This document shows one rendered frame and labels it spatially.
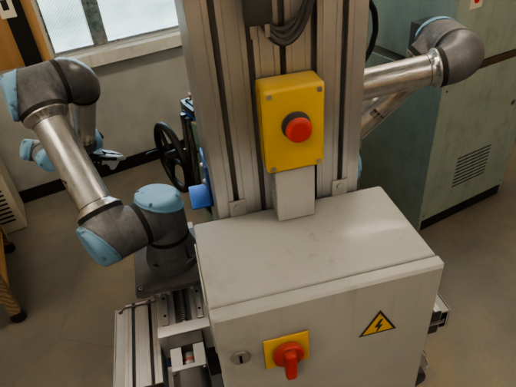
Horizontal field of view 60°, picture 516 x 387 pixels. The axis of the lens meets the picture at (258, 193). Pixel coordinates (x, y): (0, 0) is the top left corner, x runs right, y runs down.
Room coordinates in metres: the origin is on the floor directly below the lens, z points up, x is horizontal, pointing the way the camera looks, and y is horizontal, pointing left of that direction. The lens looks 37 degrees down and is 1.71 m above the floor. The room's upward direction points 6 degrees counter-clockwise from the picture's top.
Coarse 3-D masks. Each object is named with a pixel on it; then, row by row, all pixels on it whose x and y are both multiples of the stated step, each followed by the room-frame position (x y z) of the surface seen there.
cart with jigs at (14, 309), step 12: (0, 228) 1.94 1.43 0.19; (0, 240) 1.85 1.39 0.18; (0, 252) 1.76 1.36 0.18; (0, 264) 1.67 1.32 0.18; (0, 276) 1.45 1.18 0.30; (0, 288) 1.43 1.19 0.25; (0, 300) 1.43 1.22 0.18; (12, 300) 1.44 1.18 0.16; (12, 312) 1.43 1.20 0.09; (24, 312) 1.46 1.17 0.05
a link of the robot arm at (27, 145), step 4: (24, 140) 1.36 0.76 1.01; (28, 140) 1.36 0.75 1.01; (32, 140) 1.37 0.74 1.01; (36, 140) 1.38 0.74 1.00; (24, 144) 1.34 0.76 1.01; (28, 144) 1.34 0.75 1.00; (32, 144) 1.35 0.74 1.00; (36, 144) 1.34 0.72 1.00; (20, 148) 1.37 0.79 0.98; (24, 148) 1.33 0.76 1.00; (28, 148) 1.33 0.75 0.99; (32, 148) 1.40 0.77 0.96; (20, 152) 1.35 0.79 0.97; (24, 152) 1.32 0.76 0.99; (28, 152) 1.33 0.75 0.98; (20, 156) 1.34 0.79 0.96; (24, 156) 1.32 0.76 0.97; (28, 156) 1.32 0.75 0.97; (28, 160) 1.33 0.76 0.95; (32, 160) 1.34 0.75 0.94
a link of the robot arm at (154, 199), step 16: (144, 192) 0.94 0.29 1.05; (160, 192) 0.94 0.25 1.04; (176, 192) 0.94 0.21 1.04; (144, 208) 0.88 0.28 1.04; (160, 208) 0.88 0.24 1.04; (176, 208) 0.90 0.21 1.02; (144, 224) 0.86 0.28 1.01; (160, 224) 0.87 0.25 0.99; (176, 224) 0.89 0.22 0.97; (160, 240) 0.88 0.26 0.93; (176, 240) 0.89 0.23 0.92
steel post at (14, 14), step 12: (0, 0) 2.48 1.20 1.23; (12, 0) 2.53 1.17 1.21; (0, 12) 2.47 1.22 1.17; (12, 12) 2.50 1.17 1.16; (24, 12) 2.55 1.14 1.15; (12, 24) 2.51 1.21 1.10; (24, 24) 2.54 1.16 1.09; (24, 36) 2.53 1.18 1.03; (24, 48) 2.52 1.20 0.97; (36, 48) 2.54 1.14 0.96; (24, 60) 2.51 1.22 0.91; (36, 60) 2.53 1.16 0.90
